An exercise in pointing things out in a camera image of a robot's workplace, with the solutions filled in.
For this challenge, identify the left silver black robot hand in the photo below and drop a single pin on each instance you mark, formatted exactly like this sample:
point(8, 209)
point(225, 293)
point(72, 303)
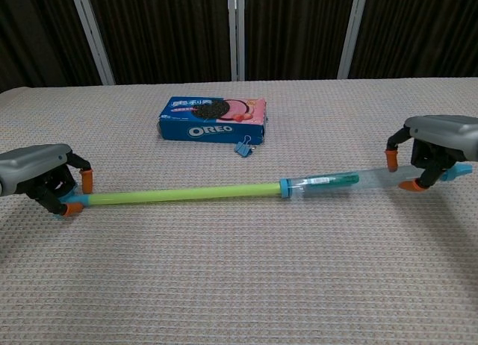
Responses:
point(30, 164)

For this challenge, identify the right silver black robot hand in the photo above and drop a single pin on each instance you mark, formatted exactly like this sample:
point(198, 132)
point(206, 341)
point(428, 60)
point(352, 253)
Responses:
point(444, 136)

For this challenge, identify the long green-blue water pump toy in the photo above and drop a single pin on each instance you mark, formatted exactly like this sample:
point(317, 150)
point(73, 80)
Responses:
point(186, 193)

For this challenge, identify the black pleated screen panel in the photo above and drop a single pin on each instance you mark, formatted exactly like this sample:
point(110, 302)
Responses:
point(295, 31)
point(37, 35)
point(160, 31)
point(422, 31)

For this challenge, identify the blue pink Oreo box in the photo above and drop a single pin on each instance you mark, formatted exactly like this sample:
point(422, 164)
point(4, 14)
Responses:
point(209, 130)

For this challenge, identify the small blue binder clip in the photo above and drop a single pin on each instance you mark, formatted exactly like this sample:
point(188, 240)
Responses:
point(242, 150)

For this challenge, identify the beige woven tablecloth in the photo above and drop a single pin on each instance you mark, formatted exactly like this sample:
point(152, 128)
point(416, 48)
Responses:
point(239, 270)

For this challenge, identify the grey metal screen post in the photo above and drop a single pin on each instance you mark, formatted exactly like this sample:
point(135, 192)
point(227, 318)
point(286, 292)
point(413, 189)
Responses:
point(236, 35)
point(353, 31)
point(91, 35)

